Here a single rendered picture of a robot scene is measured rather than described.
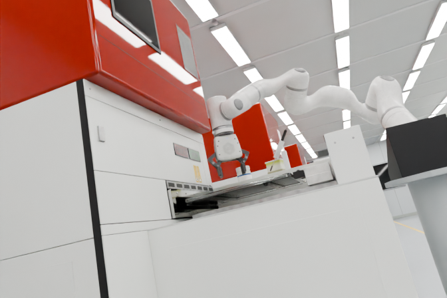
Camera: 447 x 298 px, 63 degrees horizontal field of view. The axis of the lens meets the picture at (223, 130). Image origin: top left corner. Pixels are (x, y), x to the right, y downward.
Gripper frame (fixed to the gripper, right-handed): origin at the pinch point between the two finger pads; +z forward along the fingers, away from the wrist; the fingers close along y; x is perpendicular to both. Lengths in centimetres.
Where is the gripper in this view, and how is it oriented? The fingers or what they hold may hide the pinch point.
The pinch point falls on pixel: (232, 173)
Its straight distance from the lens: 144.3
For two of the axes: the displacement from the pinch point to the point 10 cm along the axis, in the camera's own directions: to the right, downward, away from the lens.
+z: 2.1, 9.4, -2.6
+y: 9.6, -1.4, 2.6
